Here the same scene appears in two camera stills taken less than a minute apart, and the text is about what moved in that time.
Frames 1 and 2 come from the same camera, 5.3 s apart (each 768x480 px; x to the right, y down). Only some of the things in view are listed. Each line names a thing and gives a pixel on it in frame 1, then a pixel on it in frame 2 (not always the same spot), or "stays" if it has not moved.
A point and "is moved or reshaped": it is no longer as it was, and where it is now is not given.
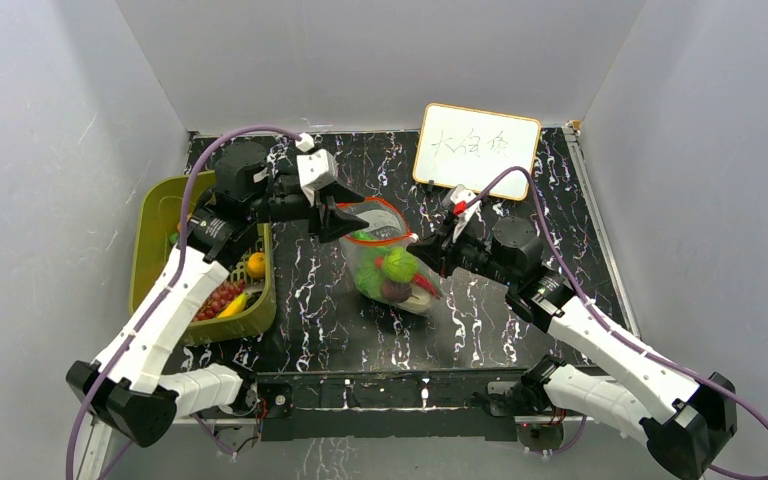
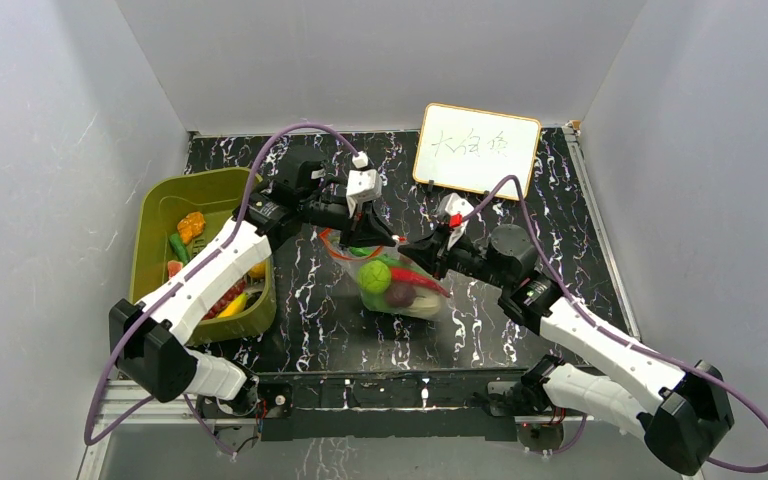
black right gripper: x=442 y=250 stays
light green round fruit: x=400 y=265 to x=374 y=276
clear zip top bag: x=380 y=262 is moved or reshaped
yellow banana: x=235 y=307 stays
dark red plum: x=396 y=292 stays
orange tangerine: x=256 y=265 stays
